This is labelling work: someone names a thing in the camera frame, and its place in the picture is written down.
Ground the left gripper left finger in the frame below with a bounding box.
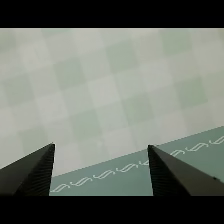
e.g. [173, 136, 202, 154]
[0, 142, 56, 197]

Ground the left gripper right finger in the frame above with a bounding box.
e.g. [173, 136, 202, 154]
[147, 144, 224, 197]

